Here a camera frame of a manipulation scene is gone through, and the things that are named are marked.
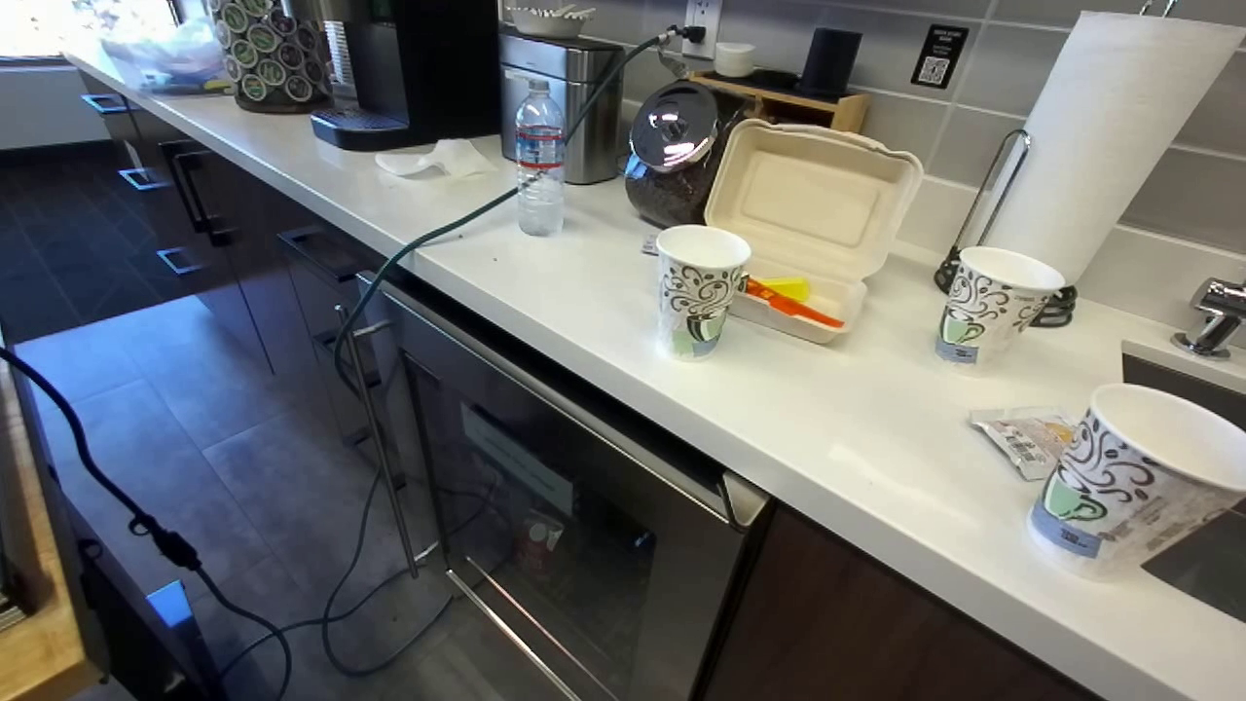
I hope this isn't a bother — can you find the black silver Keurig coffee maker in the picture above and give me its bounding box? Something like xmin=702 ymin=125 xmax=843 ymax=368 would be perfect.
xmin=308 ymin=0 xmax=507 ymax=151

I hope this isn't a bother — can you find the patterned paper cup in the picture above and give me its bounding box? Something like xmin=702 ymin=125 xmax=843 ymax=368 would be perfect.
xmin=930 ymin=243 xmax=1068 ymax=368
xmin=651 ymin=221 xmax=754 ymax=362
xmin=1027 ymin=381 xmax=1246 ymax=572

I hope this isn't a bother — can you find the orange plastic utensil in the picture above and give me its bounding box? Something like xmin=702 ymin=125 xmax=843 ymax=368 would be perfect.
xmin=745 ymin=271 xmax=850 ymax=330

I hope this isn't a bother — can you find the glass door undercounter fridge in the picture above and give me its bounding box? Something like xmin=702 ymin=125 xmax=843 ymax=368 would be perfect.
xmin=375 ymin=277 xmax=769 ymax=701

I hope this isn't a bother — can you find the clear plastic water bottle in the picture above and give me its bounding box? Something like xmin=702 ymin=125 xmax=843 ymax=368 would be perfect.
xmin=511 ymin=73 xmax=572 ymax=241

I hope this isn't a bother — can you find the beige clamshell takeout container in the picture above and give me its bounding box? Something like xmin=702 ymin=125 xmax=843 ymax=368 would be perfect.
xmin=702 ymin=115 xmax=926 ymax=346

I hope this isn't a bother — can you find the stainless steel countertop box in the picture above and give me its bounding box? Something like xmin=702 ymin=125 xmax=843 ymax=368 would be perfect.
xmin=499 ymin=25 xmax=629 ymax=185

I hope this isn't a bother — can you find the small wooden shelf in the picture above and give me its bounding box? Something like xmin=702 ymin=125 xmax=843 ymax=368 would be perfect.
xmin=681 ymin=71 xmax=870 ymax=136

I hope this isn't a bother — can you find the small white box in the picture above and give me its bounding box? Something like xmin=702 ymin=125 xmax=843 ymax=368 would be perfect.
xmin=711 ymin=37 xmax=757 ymax=80

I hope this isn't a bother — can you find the white bowl with packets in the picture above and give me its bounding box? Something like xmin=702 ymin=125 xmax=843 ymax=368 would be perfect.
xmin=502 ymin=0 xmax=599 ymax=41

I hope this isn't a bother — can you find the black box on shelf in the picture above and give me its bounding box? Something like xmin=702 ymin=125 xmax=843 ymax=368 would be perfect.
xmin=798 ymin=25 xmax=865 ymax=99

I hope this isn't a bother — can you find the dark lower kitchen cabinet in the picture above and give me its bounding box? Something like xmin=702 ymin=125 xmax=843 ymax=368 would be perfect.
xmin=75 ymin=80 xmax=1105 ymax=701

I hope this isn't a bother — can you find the crinkled foil packet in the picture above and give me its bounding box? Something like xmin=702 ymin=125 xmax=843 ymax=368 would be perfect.
xmin=964 ymin=406 xmax=1083 ymax=488

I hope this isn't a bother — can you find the white paper towel roll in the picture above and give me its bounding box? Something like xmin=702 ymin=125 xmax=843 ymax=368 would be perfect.
xmin=983 ymin=8 xmax=1246 ymax=289

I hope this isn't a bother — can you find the clear plastic bag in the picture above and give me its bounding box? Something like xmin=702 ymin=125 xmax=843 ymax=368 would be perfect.
xmin=98 ymin=14 xmax=238 ymax=98

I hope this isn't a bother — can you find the chrome kitchen faucet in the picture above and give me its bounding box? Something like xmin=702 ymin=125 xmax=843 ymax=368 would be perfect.
xmin=1173 ymin=271 xmax=1246 ymax=362

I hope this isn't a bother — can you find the long thin cable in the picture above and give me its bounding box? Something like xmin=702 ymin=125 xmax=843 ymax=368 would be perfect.
xmin=314 ymin=25 xmax=681 ymax=680

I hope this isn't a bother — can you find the small white wall outlet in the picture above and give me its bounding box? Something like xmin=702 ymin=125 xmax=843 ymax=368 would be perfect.
xmin=676 ymin=0 xmax=729 ymax=50

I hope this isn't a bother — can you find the black wire towel holder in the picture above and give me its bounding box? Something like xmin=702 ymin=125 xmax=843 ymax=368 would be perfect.
xmin=930 ymin=125 xmax=1083 ymax=330

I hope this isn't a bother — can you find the black wall sign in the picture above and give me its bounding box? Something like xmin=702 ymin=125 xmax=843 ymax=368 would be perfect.
xmin=907 ymin=19 xmax=973 ymax=92

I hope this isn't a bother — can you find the black wire pod carousel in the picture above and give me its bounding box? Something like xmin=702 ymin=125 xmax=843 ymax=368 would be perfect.
xmin=208 ymin=0 xmax=333 ymax=115

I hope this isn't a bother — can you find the thick black floor cable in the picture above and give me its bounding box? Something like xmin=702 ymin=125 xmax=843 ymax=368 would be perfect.
xmin=0 ymin=342 xmax=295 ymax=701

